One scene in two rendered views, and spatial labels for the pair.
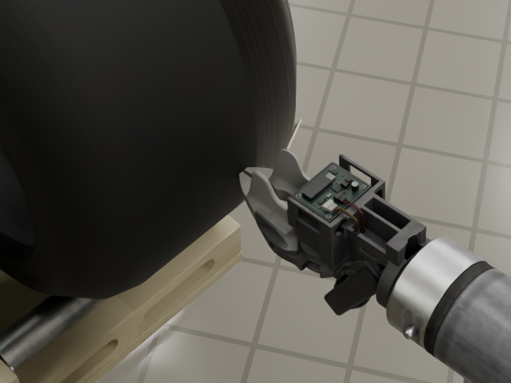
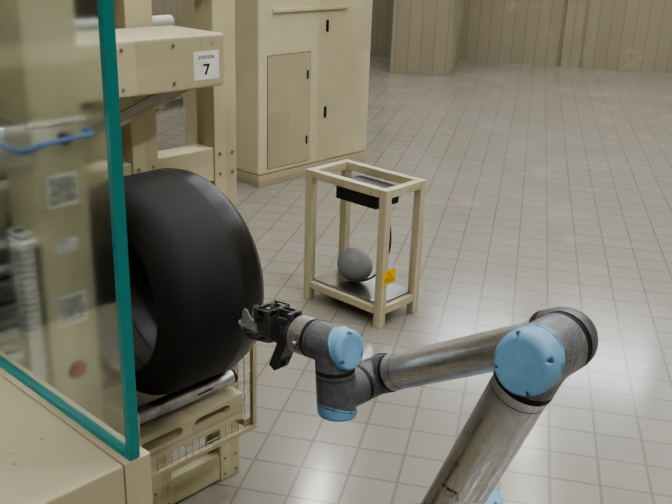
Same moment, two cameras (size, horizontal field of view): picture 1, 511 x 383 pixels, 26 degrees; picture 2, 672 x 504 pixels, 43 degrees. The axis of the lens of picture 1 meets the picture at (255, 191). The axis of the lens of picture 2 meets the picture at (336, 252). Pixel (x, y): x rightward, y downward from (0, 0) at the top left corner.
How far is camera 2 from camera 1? 1.29 m
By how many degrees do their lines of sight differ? 32
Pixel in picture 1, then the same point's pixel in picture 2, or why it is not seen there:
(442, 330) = (304, 335)
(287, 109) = (258, 298)
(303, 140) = (293, 472)
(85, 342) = (168, 424)
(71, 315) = (163, 406)
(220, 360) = not seen: outside the picture
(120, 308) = (185, 415)
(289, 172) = not seen: hidden behind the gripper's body
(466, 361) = (312, 343)
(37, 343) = (147, 414)
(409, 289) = (294, 326)
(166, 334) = not seen: outside the picture
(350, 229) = (275, 316)
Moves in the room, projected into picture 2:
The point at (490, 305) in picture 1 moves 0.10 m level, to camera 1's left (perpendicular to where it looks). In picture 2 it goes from (320, 324) to (275, 323)
